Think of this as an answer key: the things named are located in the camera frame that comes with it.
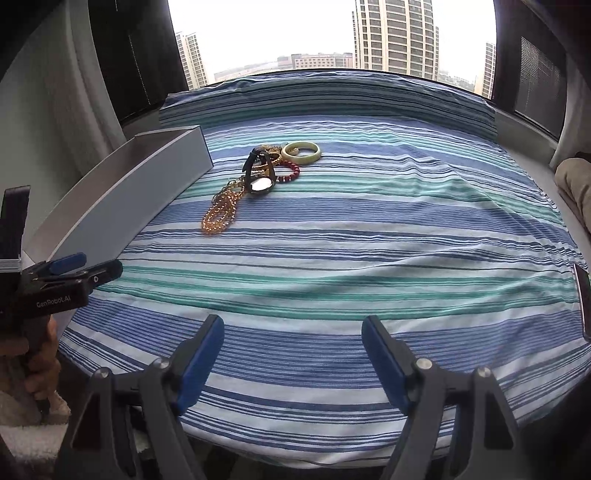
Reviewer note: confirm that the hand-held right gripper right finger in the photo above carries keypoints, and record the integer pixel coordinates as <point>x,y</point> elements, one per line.
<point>385,364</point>

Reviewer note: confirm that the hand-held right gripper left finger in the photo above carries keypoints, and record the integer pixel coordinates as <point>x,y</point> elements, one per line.
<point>203,360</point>

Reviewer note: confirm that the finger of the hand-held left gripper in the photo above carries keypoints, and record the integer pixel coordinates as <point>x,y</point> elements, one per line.
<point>99,274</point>
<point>67,264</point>

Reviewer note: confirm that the grey rectangular box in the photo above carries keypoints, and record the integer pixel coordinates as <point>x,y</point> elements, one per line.
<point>129,194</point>

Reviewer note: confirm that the black wrist watch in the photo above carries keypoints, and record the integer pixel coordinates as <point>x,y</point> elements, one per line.
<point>262,184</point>

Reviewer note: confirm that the pale green jade bangle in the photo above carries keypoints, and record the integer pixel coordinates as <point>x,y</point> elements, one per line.
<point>314,156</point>

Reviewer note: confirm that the person's left forearm white sleeve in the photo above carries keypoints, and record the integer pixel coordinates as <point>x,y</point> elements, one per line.
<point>27,438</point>

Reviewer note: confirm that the person's left hand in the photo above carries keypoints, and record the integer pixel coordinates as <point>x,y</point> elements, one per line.
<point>46,364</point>

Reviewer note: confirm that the blue green striped bed sheet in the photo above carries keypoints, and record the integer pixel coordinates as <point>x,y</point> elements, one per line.
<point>332,258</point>

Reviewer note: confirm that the white curtain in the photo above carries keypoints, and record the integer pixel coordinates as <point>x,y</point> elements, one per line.
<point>92,83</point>
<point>575,101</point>

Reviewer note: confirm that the dark window blind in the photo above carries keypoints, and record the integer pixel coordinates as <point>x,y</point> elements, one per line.
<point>531,64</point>
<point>134,60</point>

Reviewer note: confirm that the beige cloth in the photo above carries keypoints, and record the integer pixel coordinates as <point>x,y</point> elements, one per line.
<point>577,184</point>

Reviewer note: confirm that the striped long pillow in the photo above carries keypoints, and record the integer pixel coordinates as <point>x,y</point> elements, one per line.
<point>323,94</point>

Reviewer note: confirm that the window pane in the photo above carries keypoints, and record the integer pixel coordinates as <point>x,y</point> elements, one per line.
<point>277,32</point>

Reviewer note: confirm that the tall high-rise building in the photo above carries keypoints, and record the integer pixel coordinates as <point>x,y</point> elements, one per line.
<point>397,32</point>

